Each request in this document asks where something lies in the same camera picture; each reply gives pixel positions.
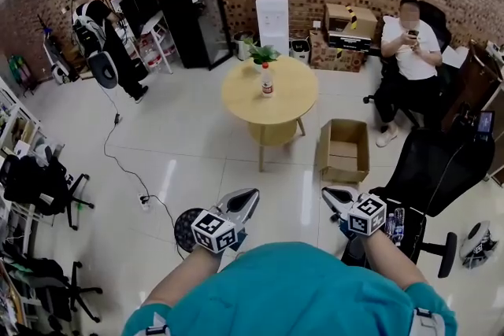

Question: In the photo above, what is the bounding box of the white water dispenser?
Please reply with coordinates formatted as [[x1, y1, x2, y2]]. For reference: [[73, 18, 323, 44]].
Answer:
[[254, 0, 291, 48]]

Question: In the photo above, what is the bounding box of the chair-mounted black screen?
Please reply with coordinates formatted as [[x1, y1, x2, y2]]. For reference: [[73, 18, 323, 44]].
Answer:
[[474, 109, 496, 142]]

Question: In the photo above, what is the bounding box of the silver trash can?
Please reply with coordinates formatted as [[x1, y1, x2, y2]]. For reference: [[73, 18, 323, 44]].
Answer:
[[232, 31, 256, 61]]

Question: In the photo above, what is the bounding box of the black flat box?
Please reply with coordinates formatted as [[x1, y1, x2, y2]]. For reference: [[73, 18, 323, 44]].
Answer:
[[328, 30, 373, 50]]

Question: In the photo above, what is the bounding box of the white shelving unit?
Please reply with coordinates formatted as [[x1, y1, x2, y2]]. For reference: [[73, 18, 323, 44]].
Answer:
[[0, 76, 40, 170]]

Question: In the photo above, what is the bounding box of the bottle with red cap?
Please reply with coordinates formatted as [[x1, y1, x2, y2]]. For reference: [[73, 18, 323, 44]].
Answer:
[[261, 65, 275, 98]]

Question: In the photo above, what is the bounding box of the taped cardboard box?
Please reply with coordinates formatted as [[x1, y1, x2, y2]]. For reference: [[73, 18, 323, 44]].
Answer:
[[324, 2, 378, 32]]

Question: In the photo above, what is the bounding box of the white black backpack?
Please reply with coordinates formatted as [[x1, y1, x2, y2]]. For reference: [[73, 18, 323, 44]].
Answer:
[[72, 13, 104, 54]]

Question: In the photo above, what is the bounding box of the white metal rack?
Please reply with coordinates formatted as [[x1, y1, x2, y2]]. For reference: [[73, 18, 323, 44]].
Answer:
[[133, 9, 176, 76]]

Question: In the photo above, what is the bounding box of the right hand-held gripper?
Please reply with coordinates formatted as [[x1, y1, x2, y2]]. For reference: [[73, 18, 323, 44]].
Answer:
[[321, 186, 387, 239]]

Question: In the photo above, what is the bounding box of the grey harness strap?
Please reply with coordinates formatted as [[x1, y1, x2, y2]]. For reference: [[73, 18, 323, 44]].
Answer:
[[145, 312, 170, 336], [411, 306, 446, 336]]

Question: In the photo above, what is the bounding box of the white paper sheet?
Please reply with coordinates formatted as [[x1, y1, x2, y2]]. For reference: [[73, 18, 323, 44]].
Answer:
[[443, 46, 472, 70]]

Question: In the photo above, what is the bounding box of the person's right forearm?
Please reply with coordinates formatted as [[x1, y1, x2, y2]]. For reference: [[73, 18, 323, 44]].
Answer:
[[361, 230, 430, 290]]

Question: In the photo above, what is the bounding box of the white bin black lid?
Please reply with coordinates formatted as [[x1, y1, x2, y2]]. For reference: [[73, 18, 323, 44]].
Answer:
[[289, 37, 311, 59]]

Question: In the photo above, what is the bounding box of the brown wooden cabinet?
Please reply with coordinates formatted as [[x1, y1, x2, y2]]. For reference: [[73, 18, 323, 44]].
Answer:
[[440, 39, 503, 131]]

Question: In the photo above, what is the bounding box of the printed cardboard box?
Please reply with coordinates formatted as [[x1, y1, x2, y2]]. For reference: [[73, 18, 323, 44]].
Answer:
[[309, 30, 365, 72]]

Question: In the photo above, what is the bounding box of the round wooden table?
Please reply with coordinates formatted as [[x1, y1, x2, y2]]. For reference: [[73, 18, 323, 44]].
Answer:
[[220, 54, 319, 173]]

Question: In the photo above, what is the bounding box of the black floor cable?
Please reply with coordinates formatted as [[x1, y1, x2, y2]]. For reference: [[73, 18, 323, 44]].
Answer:
[[102, 84, 187, 261]]

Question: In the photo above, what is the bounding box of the black mesh office chair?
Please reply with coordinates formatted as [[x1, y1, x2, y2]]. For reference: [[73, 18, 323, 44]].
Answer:
[[368, 127, 496, 279]]

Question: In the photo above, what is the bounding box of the person's teal shirt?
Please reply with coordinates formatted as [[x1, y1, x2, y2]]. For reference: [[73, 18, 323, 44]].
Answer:
[[121, 242, 458, 336]]

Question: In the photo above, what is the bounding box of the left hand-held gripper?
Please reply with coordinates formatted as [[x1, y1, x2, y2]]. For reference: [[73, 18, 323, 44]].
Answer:
[[191, 187, 261, 268]]

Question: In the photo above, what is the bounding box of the black glass door fridge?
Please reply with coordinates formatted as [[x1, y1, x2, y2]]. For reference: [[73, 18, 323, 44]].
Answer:
[[159, 0, 234, 71]]

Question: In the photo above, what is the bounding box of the brown cardboard box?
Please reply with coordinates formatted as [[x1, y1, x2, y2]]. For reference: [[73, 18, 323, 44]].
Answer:
[[317, 118, 371, 184]]

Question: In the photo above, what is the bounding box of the green potted plant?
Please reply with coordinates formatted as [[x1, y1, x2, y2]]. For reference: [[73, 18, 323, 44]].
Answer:
[[243, 37, 281, 72]]

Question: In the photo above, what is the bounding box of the black flat screen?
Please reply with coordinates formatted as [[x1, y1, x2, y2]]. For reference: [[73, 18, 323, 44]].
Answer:
[[109, 0, 161, 40]]

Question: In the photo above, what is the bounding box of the person's left forearm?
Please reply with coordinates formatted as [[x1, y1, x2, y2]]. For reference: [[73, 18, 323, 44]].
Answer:
[[141, 247, 221, 308]]

